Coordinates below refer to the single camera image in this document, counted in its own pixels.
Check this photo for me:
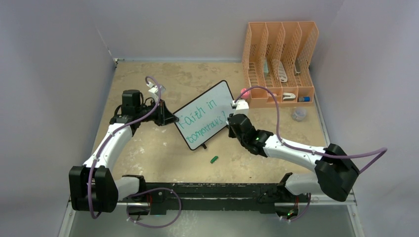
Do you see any clear small plastic jar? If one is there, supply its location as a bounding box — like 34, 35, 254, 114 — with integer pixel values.
291, 107, 307, 122

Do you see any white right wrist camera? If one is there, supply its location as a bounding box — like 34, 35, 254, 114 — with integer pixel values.
231, 99, 249, 116

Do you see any peach plastic file organizer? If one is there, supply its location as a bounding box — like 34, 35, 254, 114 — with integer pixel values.
242, 21, 319, 108

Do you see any white long tool in organizer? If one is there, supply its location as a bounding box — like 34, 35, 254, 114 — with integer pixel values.
278, 61, 288, 83

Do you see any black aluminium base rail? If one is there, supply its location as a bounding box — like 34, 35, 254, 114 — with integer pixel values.
68, 181, 357, 217

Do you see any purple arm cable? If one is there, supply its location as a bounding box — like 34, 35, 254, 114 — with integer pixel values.
88, 76, 162, 220
234, 86, 388, 174

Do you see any white whiteboard black frame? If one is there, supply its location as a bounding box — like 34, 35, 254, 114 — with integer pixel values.
173, 80, 234, 151

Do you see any white stapler in organizer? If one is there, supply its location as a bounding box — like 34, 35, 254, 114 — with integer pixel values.
282, 92, 296, 101

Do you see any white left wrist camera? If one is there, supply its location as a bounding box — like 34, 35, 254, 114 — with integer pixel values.
146, 82, 166, 102

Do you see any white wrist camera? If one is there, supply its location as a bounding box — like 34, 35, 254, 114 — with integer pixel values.
231, 99, 249, 116
146, 82, 166, 102

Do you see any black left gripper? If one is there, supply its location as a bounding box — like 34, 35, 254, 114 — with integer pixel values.
135, 99, 177, 126

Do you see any green marker cap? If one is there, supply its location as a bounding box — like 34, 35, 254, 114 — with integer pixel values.
210, 156, 218, 163

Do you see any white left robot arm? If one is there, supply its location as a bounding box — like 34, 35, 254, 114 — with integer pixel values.
69, 86, 178, 218

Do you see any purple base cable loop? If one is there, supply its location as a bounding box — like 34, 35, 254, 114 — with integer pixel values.
126, 187, 182, 230

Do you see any grey tool in organizer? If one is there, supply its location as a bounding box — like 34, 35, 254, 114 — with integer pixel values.
293, 59, 301, 76

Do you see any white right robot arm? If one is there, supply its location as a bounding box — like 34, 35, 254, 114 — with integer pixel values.
227, 114, 360, 202

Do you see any blue capped item in organizer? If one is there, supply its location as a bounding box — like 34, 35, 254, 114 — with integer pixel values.
298, 96, 311, 103

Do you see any pink cartoon bottle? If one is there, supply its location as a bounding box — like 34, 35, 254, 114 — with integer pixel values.
241, 88, 250, 100

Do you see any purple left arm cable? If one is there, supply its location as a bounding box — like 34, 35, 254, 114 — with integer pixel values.
88, 76, 162, 220

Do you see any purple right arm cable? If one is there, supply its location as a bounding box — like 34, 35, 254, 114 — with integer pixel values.
234, 86, 388, 174

